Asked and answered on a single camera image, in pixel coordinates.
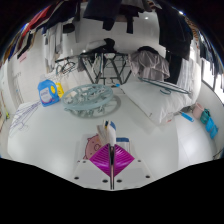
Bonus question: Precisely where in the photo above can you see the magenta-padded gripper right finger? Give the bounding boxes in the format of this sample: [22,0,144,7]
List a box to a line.
[112,143,154,191]

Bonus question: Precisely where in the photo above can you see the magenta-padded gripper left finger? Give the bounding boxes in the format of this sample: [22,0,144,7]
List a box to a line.
[72,143,113,191]

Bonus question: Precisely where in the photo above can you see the cartoon print white towel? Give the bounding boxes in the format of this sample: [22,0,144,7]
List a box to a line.
[82,120,132,162]

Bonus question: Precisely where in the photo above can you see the round pale blue peg hanger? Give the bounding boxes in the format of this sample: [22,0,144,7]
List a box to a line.
[61,83,122,118]

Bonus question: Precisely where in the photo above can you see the white pillow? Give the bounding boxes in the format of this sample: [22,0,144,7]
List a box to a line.
[119,79,191,126]

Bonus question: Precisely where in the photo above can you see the yellow plastic container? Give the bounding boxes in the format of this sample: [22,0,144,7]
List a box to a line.
[54,81,65,99]

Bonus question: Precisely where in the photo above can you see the blue detergent bottle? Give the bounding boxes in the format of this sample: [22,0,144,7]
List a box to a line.
[37,79,61,108]

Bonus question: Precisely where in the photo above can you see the pink bucket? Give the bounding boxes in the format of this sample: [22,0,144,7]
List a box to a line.
[192,102,205,120]

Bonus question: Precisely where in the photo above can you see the black folding drying rack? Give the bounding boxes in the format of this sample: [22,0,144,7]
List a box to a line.
[54,51,134,86]

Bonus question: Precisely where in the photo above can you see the blue plastic basket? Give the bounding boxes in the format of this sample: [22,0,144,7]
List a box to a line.
[204,117,219,139]

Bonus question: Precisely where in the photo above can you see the grey garment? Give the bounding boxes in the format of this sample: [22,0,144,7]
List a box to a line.
[129,46,171,82]

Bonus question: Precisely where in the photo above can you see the window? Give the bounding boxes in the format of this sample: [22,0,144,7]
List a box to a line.
[199,56,224,104]

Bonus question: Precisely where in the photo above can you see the black hanging clothes group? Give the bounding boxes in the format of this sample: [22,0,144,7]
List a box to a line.
[156,6,194,84]

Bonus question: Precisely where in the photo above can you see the row of colourful hanging clothes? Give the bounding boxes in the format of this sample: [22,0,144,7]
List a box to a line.
[3,19,54,63]

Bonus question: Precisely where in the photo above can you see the dark hanging garments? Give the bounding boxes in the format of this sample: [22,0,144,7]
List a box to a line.
[83,0,148,34]

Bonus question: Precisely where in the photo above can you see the red shirt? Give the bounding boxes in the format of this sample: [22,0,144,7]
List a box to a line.
[19,4,53,34]

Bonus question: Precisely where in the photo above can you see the blue handled brush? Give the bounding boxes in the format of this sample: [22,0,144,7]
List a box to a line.
[173,110,195,123]

